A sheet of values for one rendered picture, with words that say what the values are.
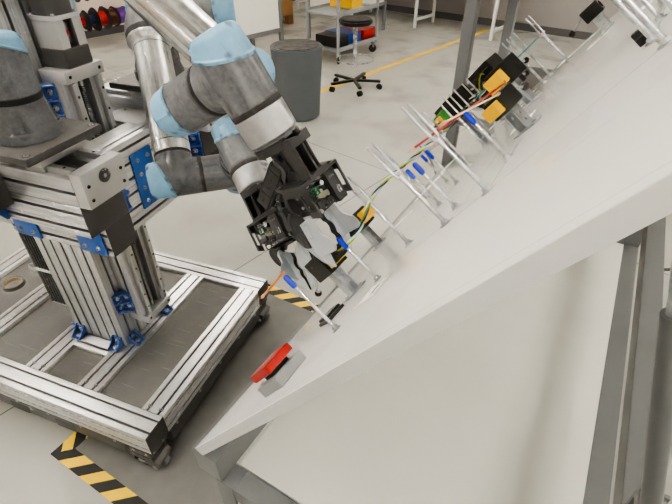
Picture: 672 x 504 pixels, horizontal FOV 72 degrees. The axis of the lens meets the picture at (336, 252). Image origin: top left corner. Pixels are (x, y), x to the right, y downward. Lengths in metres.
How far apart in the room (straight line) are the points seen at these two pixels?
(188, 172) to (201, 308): 1.17
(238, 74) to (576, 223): 0.45
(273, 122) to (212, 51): 0.11
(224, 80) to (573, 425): 0.87
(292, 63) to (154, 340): 2.83
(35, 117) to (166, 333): 1.05
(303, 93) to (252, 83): 3.68
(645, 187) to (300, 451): 0.77
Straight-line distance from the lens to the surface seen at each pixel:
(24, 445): 2.19
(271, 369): 0.61
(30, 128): 1.28
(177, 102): 0.69
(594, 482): 1.01
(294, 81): 4.26
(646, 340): 0.98
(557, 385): 1.11
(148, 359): 1.96
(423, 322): 0.36
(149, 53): 1.11
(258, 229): 0.86
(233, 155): 0.90
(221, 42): 0.63
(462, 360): 1.08
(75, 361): 2.07
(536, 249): 0.29
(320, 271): 0.76
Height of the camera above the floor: 1.60
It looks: 37 degrees down
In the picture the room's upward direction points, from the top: straight up
